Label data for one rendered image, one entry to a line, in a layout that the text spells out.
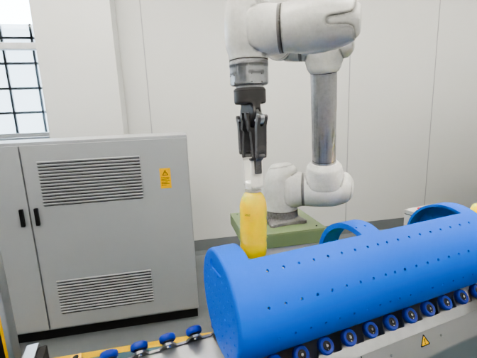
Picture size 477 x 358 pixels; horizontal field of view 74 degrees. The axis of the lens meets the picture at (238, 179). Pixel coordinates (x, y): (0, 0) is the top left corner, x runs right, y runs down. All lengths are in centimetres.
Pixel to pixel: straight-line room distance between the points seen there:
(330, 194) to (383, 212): 318
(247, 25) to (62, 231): 207
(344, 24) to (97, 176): 195
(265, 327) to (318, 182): 78
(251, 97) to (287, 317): 50
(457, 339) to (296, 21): 105
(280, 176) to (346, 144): 273
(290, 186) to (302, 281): 69
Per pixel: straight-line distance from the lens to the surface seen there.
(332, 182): 138
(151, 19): 367
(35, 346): 89
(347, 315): 89
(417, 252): 102
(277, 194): 142
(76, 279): 262
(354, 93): 411
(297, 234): 140
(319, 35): 72
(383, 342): 107
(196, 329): 98
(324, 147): 135
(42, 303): 278
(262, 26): 72
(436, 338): 122
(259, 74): 73
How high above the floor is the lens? 156
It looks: 11 degrees down
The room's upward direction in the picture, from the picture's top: 2 degrees counter-clockwise
